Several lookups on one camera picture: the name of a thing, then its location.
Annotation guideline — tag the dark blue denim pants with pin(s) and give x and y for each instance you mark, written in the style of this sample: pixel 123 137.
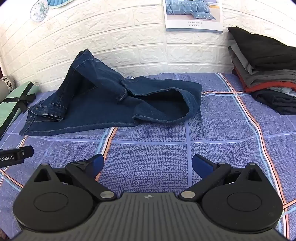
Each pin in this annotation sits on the dark blue denim pants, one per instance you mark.
pixel 94 96

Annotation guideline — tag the dark navy folded garment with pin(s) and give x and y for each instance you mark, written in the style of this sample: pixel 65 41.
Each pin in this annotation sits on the dark navy folded garment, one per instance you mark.
pixel 280 102

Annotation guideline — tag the grey patterned pillow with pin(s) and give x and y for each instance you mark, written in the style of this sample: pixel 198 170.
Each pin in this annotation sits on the grey patterned pillow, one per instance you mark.
pixel 7 85

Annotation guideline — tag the bedding poster on wall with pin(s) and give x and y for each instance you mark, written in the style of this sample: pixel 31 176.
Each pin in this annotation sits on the bedding poster on wall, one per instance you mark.
pixel 193 15

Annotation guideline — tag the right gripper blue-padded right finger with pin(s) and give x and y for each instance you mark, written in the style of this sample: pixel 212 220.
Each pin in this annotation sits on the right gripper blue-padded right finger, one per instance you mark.
pixel 236 199

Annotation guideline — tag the red folded garment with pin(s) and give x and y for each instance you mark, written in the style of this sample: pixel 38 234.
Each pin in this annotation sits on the red folded garment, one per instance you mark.
pixel 264 85

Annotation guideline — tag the blue plaid bed sheet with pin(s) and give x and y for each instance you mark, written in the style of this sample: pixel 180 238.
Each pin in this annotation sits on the blue plaid bed sheet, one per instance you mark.
pixel 230 126

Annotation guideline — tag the blue paper fan decoration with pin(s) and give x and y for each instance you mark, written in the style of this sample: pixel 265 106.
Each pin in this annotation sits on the blue paper fan decoration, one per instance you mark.
pixel 58 3

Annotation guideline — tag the grey folded garments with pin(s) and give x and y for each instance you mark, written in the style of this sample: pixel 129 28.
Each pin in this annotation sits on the grey folded garments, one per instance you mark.
pixel 252 77

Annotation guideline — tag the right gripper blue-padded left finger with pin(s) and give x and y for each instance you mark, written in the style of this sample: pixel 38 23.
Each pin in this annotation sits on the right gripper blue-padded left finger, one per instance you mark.
pixel 58 199

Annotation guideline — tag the green pillow with black ribbon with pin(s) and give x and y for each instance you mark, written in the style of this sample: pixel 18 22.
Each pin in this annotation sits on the green pillow with black ribbon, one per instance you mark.
pixel 17 102

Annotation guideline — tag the black folded garment on stack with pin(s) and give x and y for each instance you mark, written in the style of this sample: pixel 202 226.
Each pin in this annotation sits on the black folded garment on stack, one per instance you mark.
pixel 262 52

